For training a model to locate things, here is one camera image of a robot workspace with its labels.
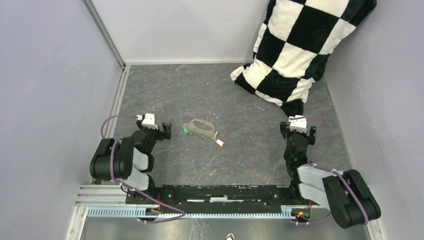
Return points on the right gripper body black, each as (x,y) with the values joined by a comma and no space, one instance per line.
(286,132)

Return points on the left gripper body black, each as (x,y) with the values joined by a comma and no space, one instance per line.
(155,134)

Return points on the red capped key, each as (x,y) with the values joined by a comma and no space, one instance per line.
(218,141)

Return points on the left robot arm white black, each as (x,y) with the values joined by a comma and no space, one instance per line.
(131,158)

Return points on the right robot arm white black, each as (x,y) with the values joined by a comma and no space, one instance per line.
(344,194)

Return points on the black white checkered blanket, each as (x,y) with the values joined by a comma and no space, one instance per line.
(293,46)

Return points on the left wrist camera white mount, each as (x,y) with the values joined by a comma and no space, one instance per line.
(146,120)

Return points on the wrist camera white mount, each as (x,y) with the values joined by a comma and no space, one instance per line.
(298,123)
(146,120)

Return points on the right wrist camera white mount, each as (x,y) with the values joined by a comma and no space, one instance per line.
(298,123)

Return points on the white toothed cable duct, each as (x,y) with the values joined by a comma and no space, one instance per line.
(285,213)

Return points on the aluminium corner frame post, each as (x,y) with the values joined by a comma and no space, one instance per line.
(94,14)

